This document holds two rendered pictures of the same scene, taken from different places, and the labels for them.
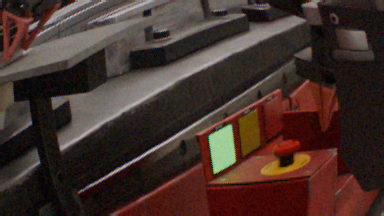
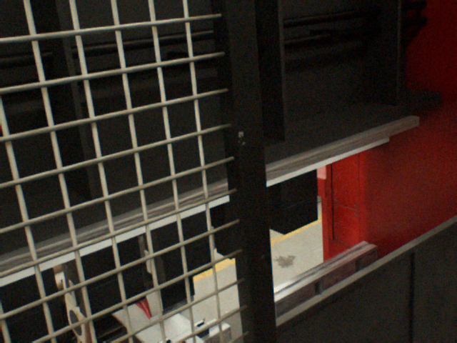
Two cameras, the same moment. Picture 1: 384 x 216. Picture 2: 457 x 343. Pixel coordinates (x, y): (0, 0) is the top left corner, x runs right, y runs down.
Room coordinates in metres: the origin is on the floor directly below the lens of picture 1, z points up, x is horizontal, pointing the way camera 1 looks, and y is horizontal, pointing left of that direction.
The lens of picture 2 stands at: (2.07, 0.97, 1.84)
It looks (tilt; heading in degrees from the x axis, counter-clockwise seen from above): 18 degrees down; 206
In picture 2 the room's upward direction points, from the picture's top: 5 degrees counter-clockwise
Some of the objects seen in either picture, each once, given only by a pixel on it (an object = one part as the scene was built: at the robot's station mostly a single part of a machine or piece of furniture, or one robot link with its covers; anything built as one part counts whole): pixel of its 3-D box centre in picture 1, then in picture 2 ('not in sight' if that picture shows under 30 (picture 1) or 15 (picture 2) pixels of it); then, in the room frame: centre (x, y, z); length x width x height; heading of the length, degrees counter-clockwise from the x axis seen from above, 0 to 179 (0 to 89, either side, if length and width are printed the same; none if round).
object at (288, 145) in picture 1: (286, 156); not in sight; (1.19, -0.10, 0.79); 0.04 x 0.04 x 0.04
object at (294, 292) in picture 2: not in sight; (323, 281); (0.59, 0.57, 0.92); 0.50 x 0.06 x 0.10; 152
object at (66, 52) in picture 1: (31, 60); (153, 313); (1.01, 0.18, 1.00); 0.26 x 0.18 x 0.01; 62
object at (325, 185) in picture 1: (296, 174); not in sight; (1.23, -0.12, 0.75); 0.20 x 0.16 x 0.18; 145
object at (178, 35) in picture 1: (195, 35); not in sight; (1.58, -0.02, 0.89); 0.30 x 0.05 x 0.03; 152
